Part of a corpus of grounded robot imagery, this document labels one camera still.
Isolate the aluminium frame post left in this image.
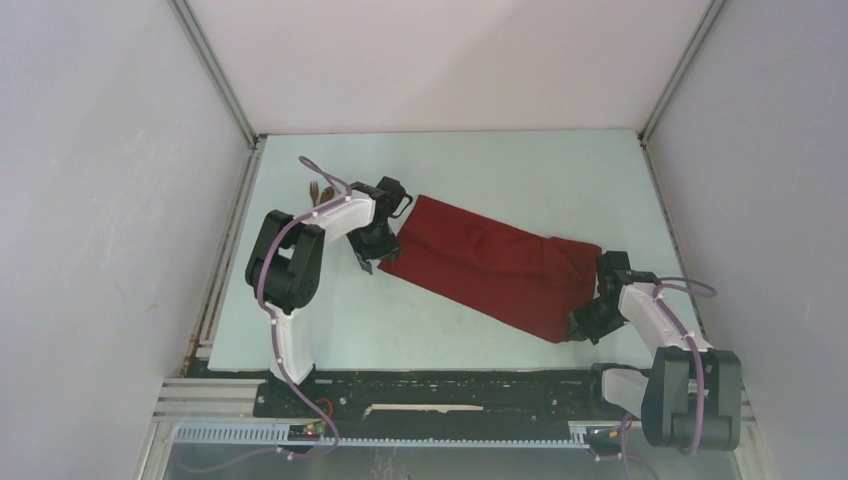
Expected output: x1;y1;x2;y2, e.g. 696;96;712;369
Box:
168;0;258;148

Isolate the brown wooden spoon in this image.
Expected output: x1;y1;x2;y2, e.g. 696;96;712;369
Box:
319;186;336;205

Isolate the red cloth napkin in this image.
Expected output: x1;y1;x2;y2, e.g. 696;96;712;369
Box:
379;196;601;344

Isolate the aluminium extrusion rail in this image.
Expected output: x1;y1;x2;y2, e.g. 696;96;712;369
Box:
153;378;263;422

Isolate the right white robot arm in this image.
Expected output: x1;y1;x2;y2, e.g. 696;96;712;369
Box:
569;269;742;455

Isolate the brown wooden fork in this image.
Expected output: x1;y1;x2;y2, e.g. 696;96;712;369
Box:
309;181;322;206

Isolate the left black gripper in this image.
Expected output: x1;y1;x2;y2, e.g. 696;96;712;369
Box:
346;223;401;274

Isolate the white cable duct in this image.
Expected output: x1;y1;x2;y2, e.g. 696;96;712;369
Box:
172;422;588;449

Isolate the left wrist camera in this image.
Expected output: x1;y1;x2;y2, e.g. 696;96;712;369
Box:
376;176;414;219

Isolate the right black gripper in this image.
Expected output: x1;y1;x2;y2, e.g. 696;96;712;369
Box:
565;297;627;345

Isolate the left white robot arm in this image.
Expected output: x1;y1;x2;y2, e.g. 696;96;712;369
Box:
245;183;413;417

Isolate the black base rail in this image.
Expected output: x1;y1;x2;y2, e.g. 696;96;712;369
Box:
253;369;624;440

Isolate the aluminium frame post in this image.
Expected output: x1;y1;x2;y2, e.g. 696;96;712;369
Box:
168;0;258;148
639;0;728;146

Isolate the aluminium frame post right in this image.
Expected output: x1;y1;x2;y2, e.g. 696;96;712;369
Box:
639;0;728;146

